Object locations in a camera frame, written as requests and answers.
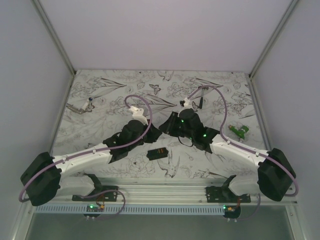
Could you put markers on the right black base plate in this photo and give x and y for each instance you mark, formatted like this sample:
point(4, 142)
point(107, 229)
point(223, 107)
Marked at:
point(221, 194)

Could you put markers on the grey slotted cable duct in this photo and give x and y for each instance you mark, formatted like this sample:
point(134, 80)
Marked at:
point(134, 209)

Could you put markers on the small circuit board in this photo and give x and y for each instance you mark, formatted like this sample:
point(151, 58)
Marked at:
point(95, 208)
point(231, 208)

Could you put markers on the aluminium rail frame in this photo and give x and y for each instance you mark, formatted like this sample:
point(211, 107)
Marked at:
point(166, 190)

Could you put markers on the black fuse box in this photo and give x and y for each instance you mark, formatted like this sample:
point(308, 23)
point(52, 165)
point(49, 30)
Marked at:
point(156, 154)

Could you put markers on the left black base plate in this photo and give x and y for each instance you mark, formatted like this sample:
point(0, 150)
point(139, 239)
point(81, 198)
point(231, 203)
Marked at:
point(105, 194)

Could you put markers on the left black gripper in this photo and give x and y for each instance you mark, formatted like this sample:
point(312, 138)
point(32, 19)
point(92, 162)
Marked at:
point(154, 134)

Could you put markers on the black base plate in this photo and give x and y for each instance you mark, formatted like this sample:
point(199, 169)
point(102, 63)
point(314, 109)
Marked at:
point(221, 194)
point(105, 194)

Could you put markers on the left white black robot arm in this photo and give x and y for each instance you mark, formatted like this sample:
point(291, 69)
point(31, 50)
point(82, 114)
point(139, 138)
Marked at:
point(50, 176)

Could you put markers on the small black hammer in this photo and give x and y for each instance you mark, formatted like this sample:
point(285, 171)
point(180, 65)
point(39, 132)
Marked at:
point(202, 97)

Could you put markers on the green plastic connector part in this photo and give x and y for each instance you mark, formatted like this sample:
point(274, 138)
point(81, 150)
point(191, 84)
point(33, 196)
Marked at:
point(239, 132)

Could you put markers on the left small circuit board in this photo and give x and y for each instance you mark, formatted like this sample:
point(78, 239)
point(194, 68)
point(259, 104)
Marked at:
point(95, 208)

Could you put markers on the right small circuit board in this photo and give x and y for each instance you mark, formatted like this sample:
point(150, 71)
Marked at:
point(231, 208)

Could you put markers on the floral patterned table mat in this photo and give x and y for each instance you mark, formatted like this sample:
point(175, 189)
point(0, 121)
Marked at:
point(227, 102)

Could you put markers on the metal clip with blue bead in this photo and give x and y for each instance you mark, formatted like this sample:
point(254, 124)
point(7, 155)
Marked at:
point(86, 106)

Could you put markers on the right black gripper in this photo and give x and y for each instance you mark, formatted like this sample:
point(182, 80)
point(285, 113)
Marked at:
point(168, 126)

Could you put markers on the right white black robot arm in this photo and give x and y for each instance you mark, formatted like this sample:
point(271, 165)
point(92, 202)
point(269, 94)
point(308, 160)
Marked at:
point(273, 174)

